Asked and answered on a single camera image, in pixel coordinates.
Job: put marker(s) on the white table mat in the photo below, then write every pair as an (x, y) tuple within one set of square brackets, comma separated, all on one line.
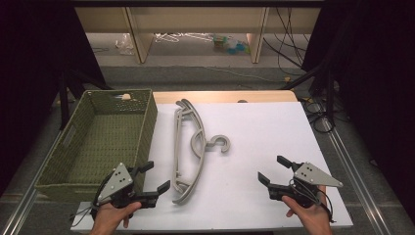
[(254, 137)]

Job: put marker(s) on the person's right hand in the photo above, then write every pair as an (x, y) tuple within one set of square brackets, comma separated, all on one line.
[(313, 220)]

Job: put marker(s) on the black metal stand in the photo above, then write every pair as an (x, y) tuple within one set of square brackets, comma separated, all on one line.
[(64, 101), (330, 94)]

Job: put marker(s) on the metal floor rail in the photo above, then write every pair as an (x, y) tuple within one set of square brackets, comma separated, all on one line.
[(359, 182), (19, 209)]

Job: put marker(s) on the colourful plastic toys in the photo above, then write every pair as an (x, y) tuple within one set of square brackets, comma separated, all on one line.
[(233, 47)]

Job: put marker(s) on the light wooden shelf unit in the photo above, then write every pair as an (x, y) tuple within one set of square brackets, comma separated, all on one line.
[(195, 19)]

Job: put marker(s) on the clear plastic bag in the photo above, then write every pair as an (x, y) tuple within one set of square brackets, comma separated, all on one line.
[(125, 44)]

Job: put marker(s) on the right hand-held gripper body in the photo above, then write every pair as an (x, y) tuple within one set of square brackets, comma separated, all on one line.
[(310, 174)]

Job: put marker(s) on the person's left hand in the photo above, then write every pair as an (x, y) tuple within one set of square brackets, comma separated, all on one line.
[(109, 217)]

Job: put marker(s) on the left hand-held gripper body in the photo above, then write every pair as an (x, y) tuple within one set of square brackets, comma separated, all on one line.
[(119, 182)]

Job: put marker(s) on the dark curtain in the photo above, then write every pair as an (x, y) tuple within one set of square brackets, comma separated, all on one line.
[(29, 81), (375, 81)]

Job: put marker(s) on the green woven basket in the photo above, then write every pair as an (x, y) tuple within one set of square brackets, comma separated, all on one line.
[(107, 140)]

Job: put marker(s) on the grey plastic clothes hanger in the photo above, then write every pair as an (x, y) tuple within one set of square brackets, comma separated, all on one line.
[(203, 143)]

